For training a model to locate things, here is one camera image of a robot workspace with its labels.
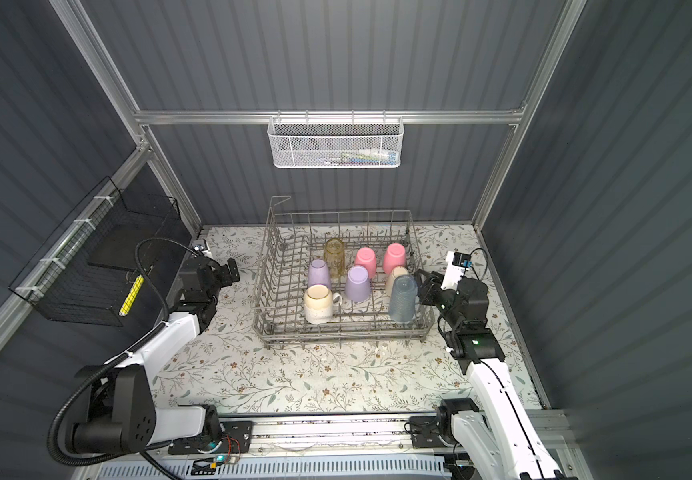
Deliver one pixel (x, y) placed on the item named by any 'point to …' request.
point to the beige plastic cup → (394, 273)
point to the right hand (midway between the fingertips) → (430, 274)
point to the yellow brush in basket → (131, 295)
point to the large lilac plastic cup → (357, 286)
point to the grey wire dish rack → (292, 239)
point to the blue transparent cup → (403, 299)
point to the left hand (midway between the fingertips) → (212, 263)
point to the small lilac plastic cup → (318, 273)
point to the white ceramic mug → (319, 301)
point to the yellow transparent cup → (334, 253)
